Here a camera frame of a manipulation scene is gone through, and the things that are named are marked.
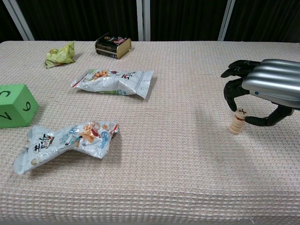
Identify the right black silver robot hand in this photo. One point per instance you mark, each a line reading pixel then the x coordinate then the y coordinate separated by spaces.
pixel 274 79

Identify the wooden chess piece dark cross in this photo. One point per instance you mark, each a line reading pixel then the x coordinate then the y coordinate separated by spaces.
pixel 242 112

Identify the wooden chess piece red character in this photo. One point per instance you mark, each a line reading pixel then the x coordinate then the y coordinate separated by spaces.
pixel 238 119

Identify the wooden chess piece black character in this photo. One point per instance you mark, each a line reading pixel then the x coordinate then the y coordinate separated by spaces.
pixel 236 123
pixel 234 132

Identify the wooden chess piece red cross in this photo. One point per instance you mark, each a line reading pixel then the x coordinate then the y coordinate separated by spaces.
pixel 235 127

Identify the beige woven tablecloth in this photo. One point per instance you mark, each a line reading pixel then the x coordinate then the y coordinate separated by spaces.
pixel 152 152

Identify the white snack bag peanut picture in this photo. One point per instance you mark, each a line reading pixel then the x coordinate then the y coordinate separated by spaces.
pixel 112 82

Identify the black gold tin can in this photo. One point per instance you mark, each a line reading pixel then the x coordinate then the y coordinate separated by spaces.
pixel 110 45

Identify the crumpled yellow-green wrapper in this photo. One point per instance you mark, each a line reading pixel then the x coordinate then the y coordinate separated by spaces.
pixel 61 56

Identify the crumpled white snack bag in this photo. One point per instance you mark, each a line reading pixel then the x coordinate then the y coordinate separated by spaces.
pixel 58 143

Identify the green foam number cube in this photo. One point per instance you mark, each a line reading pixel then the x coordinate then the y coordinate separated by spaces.
pixel 16 107

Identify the white frame post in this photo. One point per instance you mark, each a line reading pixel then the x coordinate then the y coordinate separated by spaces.
pixel 140 21
pixel 226 21
pixel 18 21

